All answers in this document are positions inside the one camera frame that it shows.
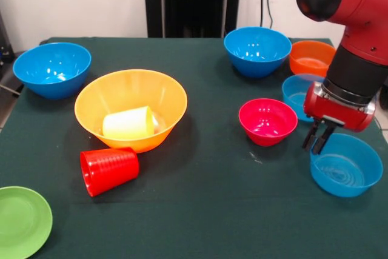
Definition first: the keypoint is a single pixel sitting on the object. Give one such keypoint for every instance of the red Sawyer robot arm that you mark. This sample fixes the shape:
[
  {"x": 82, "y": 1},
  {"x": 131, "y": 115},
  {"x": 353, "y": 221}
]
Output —
[{"x": 354, "y": 28}]

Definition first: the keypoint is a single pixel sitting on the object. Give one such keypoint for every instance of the black equipment case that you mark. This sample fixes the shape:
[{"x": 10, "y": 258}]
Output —
[{"x": 4, "y": 43}]

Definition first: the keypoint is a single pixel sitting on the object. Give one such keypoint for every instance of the yellow cup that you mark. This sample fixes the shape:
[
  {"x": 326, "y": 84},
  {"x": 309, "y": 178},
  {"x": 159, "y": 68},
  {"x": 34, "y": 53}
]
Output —
[{"x": 127, "y": 124}]

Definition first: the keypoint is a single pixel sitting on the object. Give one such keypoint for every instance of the green bowl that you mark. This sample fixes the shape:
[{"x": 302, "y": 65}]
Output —
[{"x": 18, "y": 222}]

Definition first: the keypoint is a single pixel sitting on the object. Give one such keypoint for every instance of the large blue bowl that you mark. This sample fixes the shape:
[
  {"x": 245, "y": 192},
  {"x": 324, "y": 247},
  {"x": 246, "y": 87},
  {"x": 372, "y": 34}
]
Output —
[
  {"x": 51, "y": 68},
  {"x": 257, "y": 55}
]

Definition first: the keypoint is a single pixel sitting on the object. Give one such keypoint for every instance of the black stand base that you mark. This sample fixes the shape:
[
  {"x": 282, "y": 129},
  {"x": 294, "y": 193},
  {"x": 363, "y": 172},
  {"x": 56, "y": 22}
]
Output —
[{"x": 7, "y": 81}]

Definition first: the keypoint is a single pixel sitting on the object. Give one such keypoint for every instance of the dark green tablecloth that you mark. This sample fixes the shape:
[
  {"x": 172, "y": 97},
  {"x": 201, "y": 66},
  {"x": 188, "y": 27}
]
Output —
[{"x": 197, "y": 210}]

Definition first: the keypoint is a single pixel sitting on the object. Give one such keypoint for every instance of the orange bowl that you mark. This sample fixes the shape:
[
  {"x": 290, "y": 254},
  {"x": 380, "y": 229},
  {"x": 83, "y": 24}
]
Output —
[{"x": 306, "y": 55}]

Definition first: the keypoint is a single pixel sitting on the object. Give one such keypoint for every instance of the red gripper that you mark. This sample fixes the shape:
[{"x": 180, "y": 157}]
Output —
[{"x": 336, "y": 110}]

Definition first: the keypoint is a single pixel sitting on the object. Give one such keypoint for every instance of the small blue bowl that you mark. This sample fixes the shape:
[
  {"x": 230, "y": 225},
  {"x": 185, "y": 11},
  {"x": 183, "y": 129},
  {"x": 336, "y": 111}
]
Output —
[
  {"x": 292, "y": 98},
  {"x": 345, "y": 186}
]

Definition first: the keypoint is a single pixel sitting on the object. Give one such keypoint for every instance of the red cup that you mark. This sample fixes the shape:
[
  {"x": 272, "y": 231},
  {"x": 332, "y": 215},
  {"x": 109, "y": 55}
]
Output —
[{"x": 112, "y": 168}]

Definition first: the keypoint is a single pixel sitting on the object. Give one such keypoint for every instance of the large yellow bowl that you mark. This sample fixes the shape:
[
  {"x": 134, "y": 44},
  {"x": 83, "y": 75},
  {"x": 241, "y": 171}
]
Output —
[{"x": 130, "y": 89}]

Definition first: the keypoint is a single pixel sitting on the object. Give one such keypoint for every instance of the pink bowl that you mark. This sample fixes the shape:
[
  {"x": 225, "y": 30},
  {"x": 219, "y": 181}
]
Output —
[{"x": 265, "y": 136}]

